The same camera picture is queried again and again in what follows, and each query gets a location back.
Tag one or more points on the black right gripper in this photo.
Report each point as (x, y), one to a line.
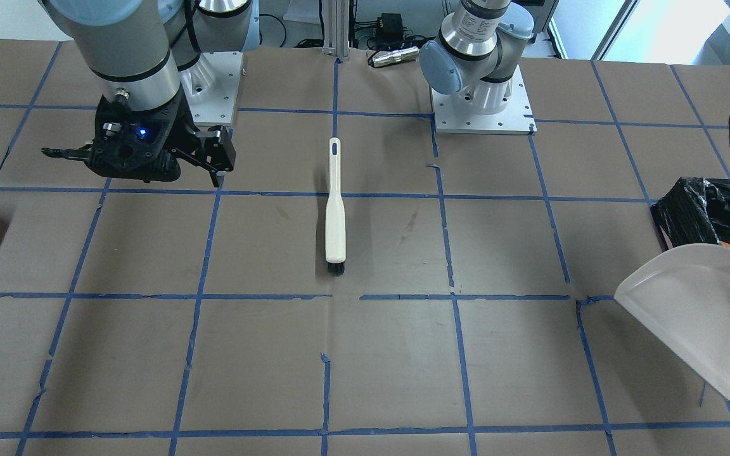
(218, 147)

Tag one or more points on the beige hand brush black bristles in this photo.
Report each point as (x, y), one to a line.
(335, 237)

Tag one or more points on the beige plastic dustpan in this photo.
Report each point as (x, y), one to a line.
(683, 297)

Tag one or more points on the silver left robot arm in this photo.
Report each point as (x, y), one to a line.
(475, 54)

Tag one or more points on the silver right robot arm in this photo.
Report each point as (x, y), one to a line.
(150, 58)

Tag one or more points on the black power adapter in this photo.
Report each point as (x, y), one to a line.
(389, 28)

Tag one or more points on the silver metal cylinder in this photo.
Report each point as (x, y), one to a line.
(387, 58)

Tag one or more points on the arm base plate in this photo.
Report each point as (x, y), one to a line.
(486, 108)
(211, 88)

